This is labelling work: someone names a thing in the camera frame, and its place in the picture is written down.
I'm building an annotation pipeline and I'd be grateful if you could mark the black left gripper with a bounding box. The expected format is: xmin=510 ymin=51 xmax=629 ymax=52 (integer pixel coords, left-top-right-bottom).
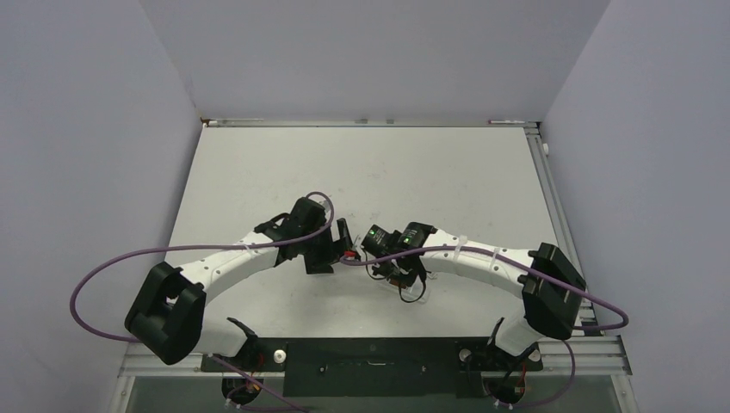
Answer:
xmin=300 ymin=219 xmax=359 ymax=274

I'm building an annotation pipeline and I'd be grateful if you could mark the white remote control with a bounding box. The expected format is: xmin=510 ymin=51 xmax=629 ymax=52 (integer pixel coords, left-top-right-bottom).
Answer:
xmin=385 ymin=280 xmax=426 ymax=302

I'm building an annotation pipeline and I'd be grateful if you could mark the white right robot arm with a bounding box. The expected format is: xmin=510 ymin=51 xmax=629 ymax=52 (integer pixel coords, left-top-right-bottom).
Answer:
xmin=361 ymin=222 xmax=586 ymax=368

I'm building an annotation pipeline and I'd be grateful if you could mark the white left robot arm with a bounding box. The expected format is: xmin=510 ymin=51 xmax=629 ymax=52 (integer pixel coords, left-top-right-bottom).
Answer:
xmin=124 ymin=197 xmax=354 ymax=370

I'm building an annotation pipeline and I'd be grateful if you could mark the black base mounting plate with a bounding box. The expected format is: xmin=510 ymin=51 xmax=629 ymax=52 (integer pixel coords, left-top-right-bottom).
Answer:
xmin=201 ymin=337 xmax=543 ymax=398

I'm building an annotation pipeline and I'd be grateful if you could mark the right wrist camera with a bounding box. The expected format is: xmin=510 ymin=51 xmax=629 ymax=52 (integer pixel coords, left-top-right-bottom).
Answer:
xmin=343 ymin=236 xmax=367 ymax=262

